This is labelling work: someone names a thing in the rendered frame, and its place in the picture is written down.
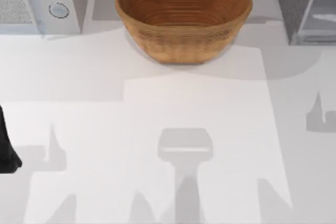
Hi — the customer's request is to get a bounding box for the brown woven basket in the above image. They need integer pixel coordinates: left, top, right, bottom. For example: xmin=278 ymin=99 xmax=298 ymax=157
xmin=114 ymin=0 xmax=253 ymax=65

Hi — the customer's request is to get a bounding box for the round microwave knob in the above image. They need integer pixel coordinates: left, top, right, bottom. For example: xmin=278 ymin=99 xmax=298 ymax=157
xmin=48 ymin=2 xmax=70 ymax=19

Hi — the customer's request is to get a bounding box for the pale microwave oven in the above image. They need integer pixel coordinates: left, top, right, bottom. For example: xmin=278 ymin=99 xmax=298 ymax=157
xmin=0 ymin=0 xmax=92 ymax=36

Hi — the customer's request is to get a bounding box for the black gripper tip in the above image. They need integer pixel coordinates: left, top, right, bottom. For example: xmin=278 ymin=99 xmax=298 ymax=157
xmin=0 ymin=105 xmax=23 ymax=175

